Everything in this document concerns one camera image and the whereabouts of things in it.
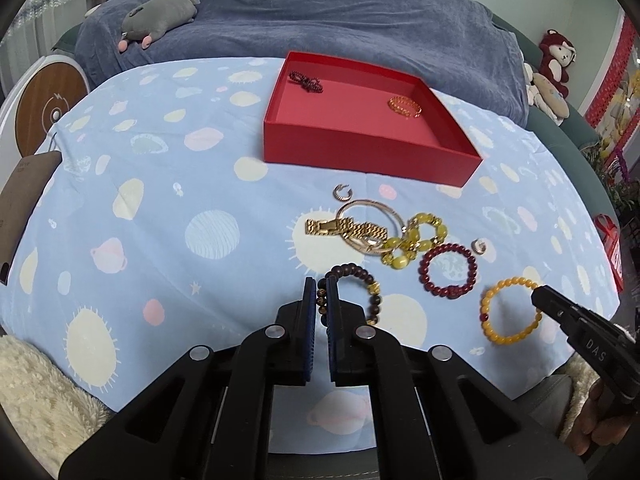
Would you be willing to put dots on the person's right hand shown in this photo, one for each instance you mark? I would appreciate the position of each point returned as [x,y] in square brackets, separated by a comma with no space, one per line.
[595,425]

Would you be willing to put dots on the red monkey plush toy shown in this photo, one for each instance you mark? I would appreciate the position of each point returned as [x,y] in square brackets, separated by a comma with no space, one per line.
[552,60]

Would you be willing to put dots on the red paper garland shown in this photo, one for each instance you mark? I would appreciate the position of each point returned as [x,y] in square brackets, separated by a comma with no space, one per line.
[612,70]

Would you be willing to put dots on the white fluffy cloth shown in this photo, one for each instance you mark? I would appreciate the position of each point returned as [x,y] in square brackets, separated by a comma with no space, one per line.
[35,395]

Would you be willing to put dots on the person's grey trousers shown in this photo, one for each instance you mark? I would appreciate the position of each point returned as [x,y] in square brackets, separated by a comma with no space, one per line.
[545,405]

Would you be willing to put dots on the grey plush toy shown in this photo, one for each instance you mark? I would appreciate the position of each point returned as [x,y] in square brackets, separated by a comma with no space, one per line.
[155,17]

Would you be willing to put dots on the white machine with wooden disc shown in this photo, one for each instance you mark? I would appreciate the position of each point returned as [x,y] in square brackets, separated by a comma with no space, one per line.
[45,105]

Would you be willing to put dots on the red cardboard box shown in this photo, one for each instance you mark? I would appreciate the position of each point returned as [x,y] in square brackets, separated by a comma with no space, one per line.
[350,140]

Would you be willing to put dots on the blue planet print tablecloth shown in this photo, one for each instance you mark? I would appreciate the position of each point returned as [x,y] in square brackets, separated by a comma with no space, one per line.
[200,160]

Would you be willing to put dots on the beige plush toy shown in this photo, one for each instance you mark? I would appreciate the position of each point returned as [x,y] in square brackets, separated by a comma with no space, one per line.
[547,95]

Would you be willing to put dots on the potted plant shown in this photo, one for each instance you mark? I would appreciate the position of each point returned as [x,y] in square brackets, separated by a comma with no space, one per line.
[612,180]

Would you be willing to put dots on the red gift box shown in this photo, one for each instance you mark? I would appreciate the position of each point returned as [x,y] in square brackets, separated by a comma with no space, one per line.
[610,245]

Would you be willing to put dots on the silver hoop earring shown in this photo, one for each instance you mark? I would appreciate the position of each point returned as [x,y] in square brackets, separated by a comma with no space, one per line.
[337,193]

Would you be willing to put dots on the rose gold bangle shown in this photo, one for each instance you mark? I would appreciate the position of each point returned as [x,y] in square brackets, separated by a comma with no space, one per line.
[371,202]

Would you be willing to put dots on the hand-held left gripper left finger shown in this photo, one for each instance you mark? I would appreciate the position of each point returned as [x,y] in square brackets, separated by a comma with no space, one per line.
[307,340]

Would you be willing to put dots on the teal sofa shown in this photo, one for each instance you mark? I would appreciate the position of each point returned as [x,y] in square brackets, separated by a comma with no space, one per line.
[565,140]

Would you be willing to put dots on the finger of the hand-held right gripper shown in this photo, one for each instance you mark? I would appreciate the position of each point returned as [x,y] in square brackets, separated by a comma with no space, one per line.
[552,305]

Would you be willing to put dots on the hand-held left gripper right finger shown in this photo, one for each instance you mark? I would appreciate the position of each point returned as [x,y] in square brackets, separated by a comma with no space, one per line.
[334,340]

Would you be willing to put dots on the blue-grey sofa blanket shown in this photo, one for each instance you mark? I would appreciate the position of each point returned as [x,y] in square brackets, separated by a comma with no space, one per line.
[350,10]

